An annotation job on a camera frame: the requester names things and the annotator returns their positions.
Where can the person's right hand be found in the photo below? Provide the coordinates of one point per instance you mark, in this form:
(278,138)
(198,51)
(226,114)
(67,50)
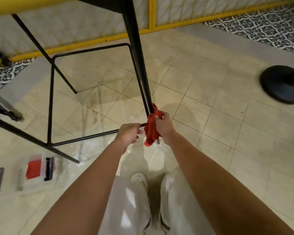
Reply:
(165,127)

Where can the person's left hand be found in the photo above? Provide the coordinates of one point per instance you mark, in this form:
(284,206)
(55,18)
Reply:
(126,133)

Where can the person's left thumb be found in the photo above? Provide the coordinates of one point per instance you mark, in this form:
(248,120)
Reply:
(139,132)

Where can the person's right thumb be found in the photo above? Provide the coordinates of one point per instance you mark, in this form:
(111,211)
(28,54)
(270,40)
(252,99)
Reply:
(158,117)

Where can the red cleaning cloth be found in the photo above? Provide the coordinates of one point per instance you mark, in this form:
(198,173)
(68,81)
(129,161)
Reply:
(152,130)

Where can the yellow seat black bar stool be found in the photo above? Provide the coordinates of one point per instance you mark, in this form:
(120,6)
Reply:
(136,53)

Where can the person's right forearm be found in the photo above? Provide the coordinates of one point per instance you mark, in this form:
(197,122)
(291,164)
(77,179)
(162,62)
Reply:
(215,193)

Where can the person's left forearm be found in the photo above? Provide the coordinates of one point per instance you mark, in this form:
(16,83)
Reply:
(88,193)

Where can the white shoe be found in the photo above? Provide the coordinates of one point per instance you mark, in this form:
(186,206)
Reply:
(140,179)

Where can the white trousers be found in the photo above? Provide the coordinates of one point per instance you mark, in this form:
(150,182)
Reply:
(127,208)

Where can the black rectangular tool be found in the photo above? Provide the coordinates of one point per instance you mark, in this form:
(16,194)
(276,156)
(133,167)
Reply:
(49,168)

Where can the folded red cloth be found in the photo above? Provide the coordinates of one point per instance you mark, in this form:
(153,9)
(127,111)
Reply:
(33,169)

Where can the clear plastic storage box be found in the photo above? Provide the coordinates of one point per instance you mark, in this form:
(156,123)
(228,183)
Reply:
(27,183)

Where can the light grey flat tool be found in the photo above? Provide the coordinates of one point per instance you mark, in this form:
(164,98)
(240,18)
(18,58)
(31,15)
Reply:
(19,179)

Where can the grey metal furniture leg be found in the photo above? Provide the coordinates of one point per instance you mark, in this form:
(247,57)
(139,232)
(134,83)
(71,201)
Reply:
(5,107)

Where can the yellow metal panel frame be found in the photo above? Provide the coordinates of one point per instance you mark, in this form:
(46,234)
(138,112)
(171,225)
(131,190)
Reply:
(150,14)

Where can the black round post base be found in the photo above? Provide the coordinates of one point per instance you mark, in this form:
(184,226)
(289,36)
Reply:
(280,83)

